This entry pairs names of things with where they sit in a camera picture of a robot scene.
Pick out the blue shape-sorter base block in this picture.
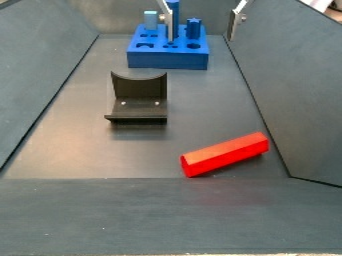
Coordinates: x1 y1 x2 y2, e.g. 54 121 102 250
127 24 210 70

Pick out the black curved cradle stand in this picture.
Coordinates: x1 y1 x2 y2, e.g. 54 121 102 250
105 73 169 123

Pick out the dark blue cylinder peg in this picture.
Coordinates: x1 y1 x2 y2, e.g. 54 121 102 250
166 0 181 38

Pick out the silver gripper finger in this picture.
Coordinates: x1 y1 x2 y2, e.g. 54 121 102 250
157 0 174 42
228 0 250 41

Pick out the light blue square peg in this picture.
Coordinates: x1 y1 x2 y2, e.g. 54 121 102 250
145 10 158 30

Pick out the red hexagonal prism block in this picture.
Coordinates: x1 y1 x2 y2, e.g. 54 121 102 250
181 132 269 178

